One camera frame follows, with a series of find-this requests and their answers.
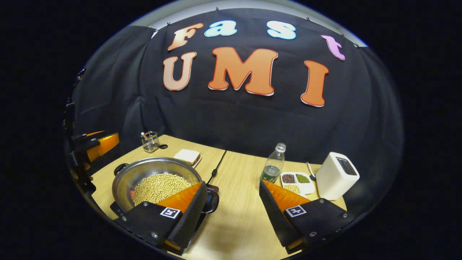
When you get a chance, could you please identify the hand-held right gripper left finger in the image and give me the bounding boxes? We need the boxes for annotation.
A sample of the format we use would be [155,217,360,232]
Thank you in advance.
[111,181,209,255]

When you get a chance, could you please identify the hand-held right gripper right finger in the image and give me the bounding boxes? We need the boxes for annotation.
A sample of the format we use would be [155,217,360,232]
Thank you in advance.
[259,180,356,254]

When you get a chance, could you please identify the steel pot with soybeans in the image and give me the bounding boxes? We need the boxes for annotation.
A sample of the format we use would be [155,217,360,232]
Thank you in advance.
[111,157,219,214]

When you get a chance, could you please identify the black induction cooktop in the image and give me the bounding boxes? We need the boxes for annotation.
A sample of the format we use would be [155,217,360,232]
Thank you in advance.
[109,184,220,221]

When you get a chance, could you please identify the white divided dish with beans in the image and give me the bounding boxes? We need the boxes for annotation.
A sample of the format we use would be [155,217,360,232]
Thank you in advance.
[280,172,315,196]

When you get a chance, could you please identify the clear glass holder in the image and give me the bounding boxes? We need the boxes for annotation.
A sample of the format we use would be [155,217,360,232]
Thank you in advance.
[141,131,160,153]

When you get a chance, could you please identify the clear plastic water bottle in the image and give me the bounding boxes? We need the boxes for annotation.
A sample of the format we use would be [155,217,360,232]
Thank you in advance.
[260,143,287,184]

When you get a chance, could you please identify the sandwich on white plate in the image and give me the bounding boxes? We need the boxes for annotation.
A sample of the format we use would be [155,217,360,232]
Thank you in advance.
[174,149,202,168]

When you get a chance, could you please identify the white box appliance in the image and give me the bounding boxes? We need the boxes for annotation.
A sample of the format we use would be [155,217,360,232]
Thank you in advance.
[315,152,360,201]

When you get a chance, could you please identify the black power cable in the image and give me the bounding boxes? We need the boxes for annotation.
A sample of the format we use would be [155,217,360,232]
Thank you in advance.
[206,150,227,185]

